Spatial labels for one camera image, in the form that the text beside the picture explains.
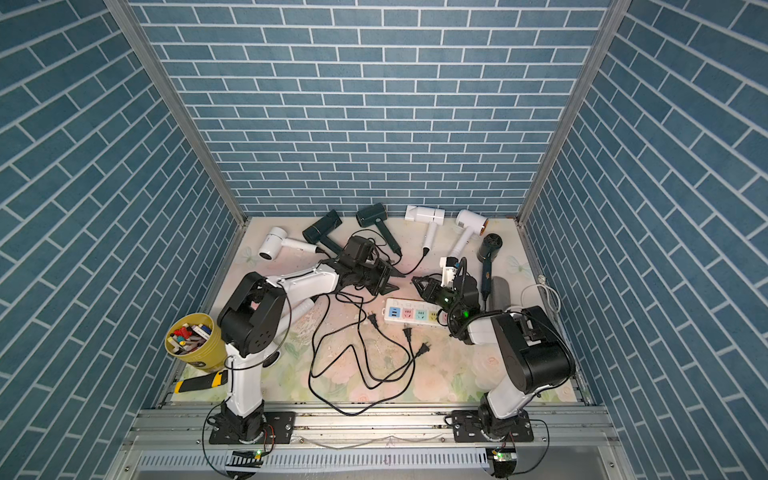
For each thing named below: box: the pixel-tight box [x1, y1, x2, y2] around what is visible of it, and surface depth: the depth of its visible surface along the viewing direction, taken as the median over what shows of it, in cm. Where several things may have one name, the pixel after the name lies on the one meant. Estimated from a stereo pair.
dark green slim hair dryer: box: [302, 209, 344, 257], surface depth 114 cm
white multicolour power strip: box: [381, 298, 449, 326], surface depth 93 cm
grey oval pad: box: [489, 276, 511, 311], surface depth 98 cm
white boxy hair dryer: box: [405, 205, 445, 250], surface depth 118 cm
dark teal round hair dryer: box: [477, 233, 503, 301], surface depth 102 cm
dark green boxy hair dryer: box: [355, 202, 403, 257], surface depth 118 cm
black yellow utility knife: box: [174, 370, 229, 393], surface depth 82 cm
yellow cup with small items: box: [165, 313, 227, 373], surface depth 77 cm
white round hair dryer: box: [258, 226, 319, 261], surface depth 110 cm
